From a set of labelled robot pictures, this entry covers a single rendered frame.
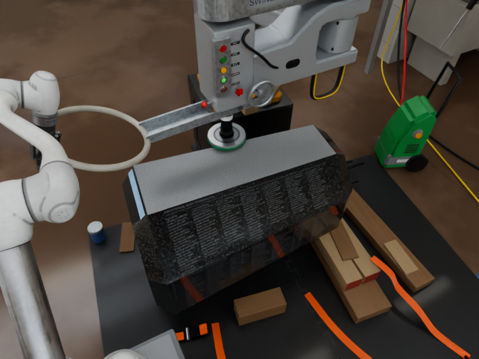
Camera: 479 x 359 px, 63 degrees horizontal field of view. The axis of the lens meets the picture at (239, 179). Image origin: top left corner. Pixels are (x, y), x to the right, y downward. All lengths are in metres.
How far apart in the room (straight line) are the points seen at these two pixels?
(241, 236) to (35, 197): 1.12
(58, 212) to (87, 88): 3.33
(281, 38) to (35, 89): 1.10
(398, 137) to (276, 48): 1.64
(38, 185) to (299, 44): 1.33
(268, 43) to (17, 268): 1.39
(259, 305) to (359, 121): 2.16
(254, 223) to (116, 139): 2.00
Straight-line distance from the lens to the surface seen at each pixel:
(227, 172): 2.05
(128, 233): 2.93
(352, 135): 3.74
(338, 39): 2.18
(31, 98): 1.66
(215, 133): 2.21
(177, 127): 1.94
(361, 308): 2.59
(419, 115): 3.23
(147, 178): 2.07
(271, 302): 2.46
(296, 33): 1.97
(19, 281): 1.25
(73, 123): 4.01
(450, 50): 4.41
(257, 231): 2.04
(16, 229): 1.22
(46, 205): 1.18
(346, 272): 2.56
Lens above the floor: 2.36
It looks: 48 degrees down
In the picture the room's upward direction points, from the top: 1 degrees clockwise
